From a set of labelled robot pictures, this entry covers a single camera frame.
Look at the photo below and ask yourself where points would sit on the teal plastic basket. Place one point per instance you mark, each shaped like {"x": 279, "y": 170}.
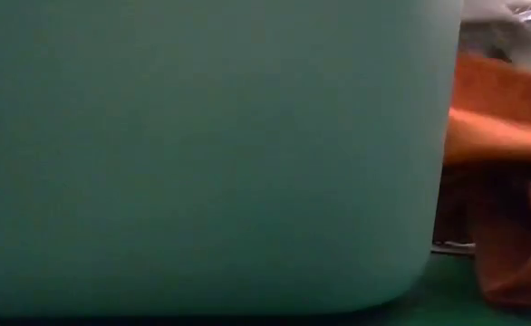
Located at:
{"x": 202, "y": 158}

